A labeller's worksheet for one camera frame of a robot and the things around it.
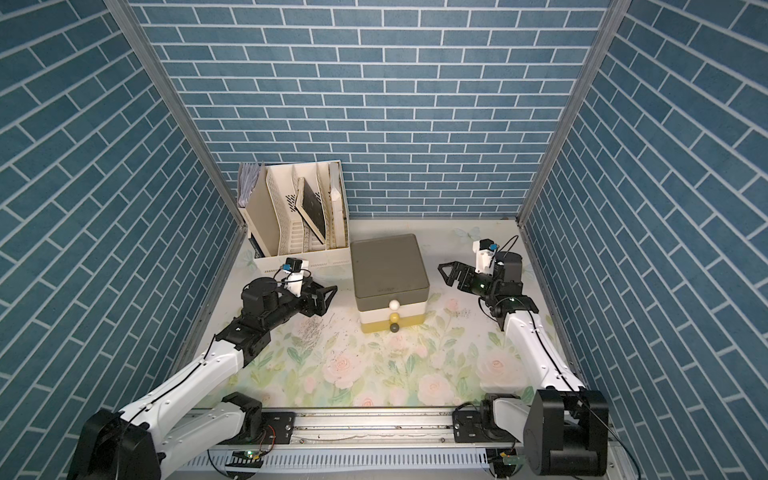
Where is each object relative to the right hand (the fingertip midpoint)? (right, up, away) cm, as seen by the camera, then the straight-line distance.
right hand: (453, 271), depth 82 cm
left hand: (-34, -4, -3) cm, 34 cm away
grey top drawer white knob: (-16, -8, -6) cm, 19 cm away
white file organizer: (-58, +12, +20) cm, 63 cm away
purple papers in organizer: (-62, +29, +9) cm, 69 cm away
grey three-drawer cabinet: (-18, -3, -3) cm, 18 cm away
